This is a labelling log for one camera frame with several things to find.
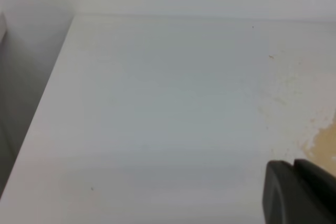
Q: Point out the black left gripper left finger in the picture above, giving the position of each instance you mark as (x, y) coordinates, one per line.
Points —
(287, 198)

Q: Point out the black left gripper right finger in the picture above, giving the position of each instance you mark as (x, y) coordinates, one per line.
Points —
(318, 179)

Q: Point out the brown coffee spill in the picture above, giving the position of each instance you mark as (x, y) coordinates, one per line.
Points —
(322, 149)

